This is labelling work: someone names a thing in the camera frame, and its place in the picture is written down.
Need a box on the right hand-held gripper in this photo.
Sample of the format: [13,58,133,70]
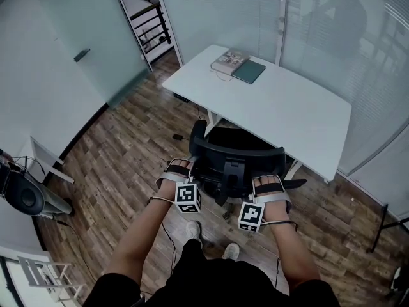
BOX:
[238,175,293,233]

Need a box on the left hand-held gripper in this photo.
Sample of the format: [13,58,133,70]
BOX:
[155,157,203,214]

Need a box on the black office chair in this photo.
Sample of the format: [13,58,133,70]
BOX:
[188,119,308,221]

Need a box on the person's left forearm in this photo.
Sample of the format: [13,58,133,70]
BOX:
[102,189,180,288]

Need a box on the person's right forearm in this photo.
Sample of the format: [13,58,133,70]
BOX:
[263,214,322,293]

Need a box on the white desk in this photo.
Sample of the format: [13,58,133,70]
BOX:
[162,44,353,184]

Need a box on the person's right hand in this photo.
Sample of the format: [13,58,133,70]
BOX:
[254,175,283,186]

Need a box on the person's left white shoe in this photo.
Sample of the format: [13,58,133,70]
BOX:
[186,221,203,242]

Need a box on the person's white shoe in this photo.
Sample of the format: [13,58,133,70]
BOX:
[186,221,203,242]
[223,243,241,262]

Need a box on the person's right white shoe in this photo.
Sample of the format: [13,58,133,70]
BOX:
[223,243,241,262]

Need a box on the person's black clothing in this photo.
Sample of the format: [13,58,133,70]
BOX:
[78,238,341,307]

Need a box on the black metal stand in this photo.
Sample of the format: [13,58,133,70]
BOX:
[366,203,409,253]

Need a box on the green notebook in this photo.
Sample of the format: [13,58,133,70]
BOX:
[231,59,267,86]

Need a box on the thick picture-cover book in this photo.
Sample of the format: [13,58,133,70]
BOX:
[210,49,251,76]

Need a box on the white folding rack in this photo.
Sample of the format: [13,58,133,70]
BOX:
[17,255,88,304]

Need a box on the black metal railing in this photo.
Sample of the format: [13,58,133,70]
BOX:
[130,4,172,56]

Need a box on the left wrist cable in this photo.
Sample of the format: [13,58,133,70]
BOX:
[148,196,176,205]

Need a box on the wrist cable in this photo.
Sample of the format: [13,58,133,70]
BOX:
[148,196,176,205]
[261,219,298,230]

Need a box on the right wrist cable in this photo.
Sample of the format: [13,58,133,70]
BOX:
[261,219,298,230]

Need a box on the black floor cable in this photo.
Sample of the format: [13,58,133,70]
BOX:
[160,221,178,275]

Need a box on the white book cord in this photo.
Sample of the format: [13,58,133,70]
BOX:
[210,68,235,83]

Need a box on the white desk leg frame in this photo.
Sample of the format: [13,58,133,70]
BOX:
[29,136,75,184]

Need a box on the black object at wall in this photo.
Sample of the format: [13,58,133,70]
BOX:
[390,266,409,291]

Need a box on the dark glass door handle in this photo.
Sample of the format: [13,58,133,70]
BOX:
[73,48,91,63]

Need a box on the white window frame post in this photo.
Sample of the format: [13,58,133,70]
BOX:
[275,0,289,67]

